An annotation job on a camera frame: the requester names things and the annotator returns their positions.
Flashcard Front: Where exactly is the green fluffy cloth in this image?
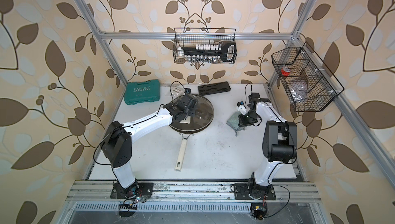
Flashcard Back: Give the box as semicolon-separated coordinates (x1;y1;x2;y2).
226;111;244;136

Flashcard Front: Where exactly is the glass pot lid cream handle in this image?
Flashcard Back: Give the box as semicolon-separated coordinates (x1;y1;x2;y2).
169;94;215;134

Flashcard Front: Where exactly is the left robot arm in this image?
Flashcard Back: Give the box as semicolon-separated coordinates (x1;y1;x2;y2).
100;94;198;198

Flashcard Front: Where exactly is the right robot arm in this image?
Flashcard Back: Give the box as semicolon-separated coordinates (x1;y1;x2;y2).
238;92;297;198

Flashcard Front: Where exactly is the small clear plastic bag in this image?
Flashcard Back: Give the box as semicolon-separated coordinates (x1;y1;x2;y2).
170;86;185;99

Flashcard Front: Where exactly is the green tool case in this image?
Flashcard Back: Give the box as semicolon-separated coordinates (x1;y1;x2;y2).
124;80;160;105

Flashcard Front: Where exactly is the black foam tray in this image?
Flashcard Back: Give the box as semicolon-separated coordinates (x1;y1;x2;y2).
197;81;231;96

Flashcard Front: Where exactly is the black socket holder tool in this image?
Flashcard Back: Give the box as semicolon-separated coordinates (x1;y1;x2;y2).
173;42;237;64

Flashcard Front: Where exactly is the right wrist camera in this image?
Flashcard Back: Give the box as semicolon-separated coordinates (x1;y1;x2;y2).
237;101;247;115

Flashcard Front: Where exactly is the frying pan cream handle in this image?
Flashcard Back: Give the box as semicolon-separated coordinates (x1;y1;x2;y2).
168;94;215;172

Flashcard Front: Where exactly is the back wire basket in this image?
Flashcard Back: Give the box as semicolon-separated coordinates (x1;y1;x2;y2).
172;27;237;64

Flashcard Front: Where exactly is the wire basket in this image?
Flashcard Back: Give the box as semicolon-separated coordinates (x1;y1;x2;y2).
172;27;237;64
271;42;345;112

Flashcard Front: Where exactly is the right wire basket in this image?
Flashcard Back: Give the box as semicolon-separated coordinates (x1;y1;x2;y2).
271;42;345;112

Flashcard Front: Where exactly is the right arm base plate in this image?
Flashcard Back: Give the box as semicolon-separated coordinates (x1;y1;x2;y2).
230;184;276;201

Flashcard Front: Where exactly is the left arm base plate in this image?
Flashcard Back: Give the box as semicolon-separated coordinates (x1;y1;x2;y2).
110;181;154;199

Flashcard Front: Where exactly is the aluminium front rail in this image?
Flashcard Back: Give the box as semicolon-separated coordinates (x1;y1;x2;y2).
66;180;322;203

